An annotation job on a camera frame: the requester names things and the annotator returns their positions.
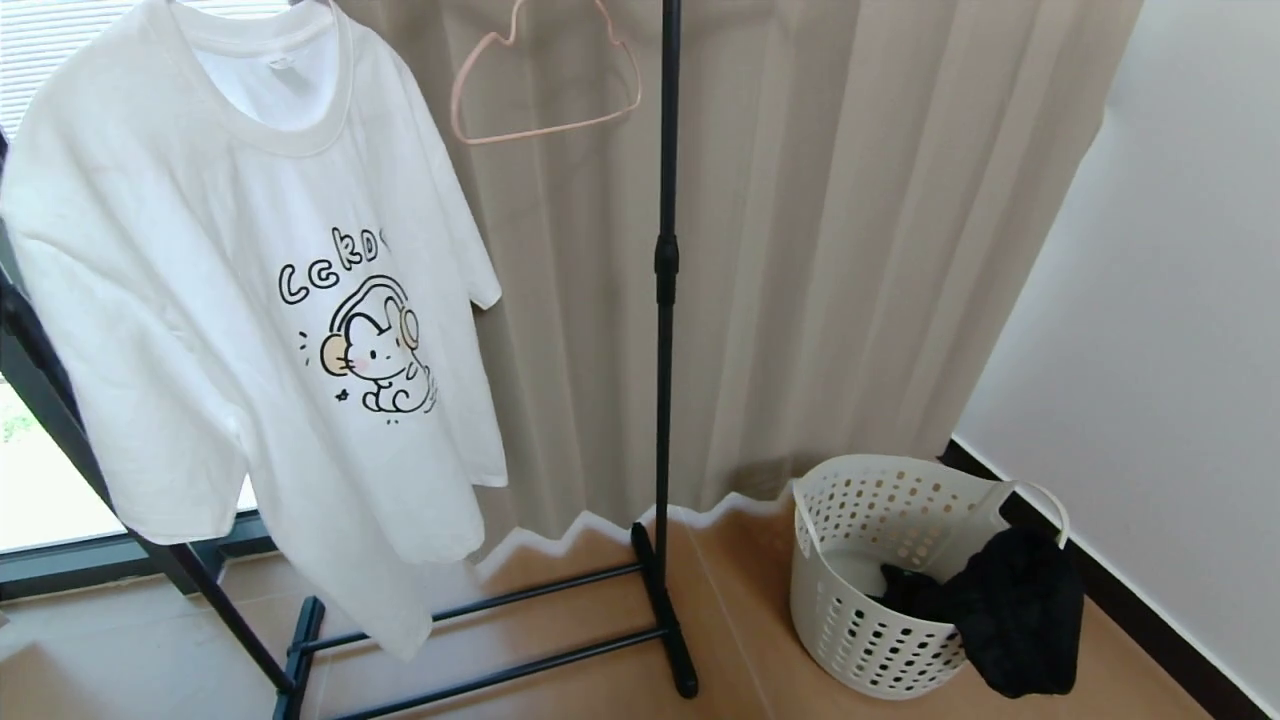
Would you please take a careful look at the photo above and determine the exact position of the white printed t-shirt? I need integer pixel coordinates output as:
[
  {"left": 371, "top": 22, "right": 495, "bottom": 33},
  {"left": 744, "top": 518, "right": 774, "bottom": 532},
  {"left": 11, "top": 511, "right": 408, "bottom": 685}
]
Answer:
[{"left": 0, "top": 0, "right": 509, "bottom": 663}]

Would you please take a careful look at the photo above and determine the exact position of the black garment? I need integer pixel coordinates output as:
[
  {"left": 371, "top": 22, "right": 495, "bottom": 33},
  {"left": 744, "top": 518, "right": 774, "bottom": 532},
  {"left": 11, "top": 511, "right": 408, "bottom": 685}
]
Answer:
[{"left": 868, "top": 527, "right": 1087, "bottom": 699}]

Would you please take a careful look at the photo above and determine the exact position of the black clothes rack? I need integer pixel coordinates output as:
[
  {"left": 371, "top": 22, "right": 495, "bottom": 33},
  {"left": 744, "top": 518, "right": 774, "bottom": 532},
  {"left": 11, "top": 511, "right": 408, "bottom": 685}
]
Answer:
[{"left": 0, "top": 0, "right": 699, "bottom": 720}]

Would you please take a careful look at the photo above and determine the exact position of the white laundry basket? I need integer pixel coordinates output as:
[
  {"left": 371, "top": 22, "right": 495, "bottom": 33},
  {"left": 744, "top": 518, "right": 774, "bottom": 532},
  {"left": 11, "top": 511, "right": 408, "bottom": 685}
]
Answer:
[{"left": 789, "top": 455, "right": 1071, "bottom": 701}]

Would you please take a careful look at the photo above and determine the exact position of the pink clothes hanger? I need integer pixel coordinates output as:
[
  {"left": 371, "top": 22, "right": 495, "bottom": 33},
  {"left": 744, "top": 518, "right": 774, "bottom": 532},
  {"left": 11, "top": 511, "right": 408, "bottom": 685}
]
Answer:
[{"left": 450, "top": 0, "right": 643, "bottom": 146}]

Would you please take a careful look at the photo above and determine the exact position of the beige curtain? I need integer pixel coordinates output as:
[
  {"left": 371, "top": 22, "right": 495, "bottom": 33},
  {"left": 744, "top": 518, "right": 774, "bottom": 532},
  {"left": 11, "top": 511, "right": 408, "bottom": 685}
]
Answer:
[{"left": 335, "top": 0, "right": 1146, "bottom": 561}]

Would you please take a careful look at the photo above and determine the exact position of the window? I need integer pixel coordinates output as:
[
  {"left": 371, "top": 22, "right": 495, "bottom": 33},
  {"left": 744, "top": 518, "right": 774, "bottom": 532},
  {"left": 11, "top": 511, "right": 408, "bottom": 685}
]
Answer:
[{"left": 0, "top": 0, "right": 286, "bottom": 601}]

